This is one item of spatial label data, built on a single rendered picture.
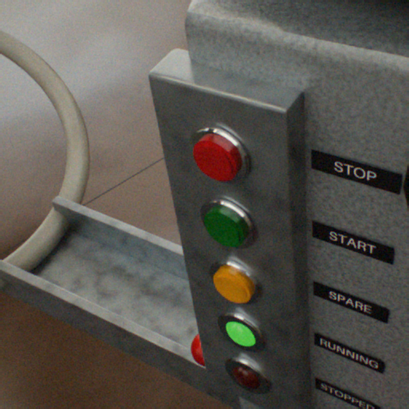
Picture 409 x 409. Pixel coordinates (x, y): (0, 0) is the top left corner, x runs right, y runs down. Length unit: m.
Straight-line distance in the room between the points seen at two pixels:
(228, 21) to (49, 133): 2.58
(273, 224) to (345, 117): 0.08
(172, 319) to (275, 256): 0.41
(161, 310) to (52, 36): 2.78
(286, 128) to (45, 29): 3.26
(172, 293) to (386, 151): 0.52
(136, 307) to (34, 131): 2.16
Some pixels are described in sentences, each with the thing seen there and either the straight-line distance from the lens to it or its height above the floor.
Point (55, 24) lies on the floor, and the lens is 3.61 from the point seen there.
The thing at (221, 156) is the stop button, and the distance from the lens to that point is 0.37.
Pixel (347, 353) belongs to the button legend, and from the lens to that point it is 0.48.
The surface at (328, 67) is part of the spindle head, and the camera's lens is 0.34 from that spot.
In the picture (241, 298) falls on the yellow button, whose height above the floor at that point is 1.35.
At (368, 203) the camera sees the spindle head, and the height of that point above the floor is 1.44.
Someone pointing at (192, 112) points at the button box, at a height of 1.48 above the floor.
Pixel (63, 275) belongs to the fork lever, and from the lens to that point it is 0.88.
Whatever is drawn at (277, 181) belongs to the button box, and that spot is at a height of 1.45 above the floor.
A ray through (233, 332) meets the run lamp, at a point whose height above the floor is 1.31.
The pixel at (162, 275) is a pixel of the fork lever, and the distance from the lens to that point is 0.85.
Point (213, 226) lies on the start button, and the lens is 0.41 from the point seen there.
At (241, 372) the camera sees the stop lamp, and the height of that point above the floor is 1.26.
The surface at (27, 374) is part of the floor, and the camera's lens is 2.16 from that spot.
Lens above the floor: 1.70
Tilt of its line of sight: 43 degrees down
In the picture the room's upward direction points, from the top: 9 degrees counter-clockwise
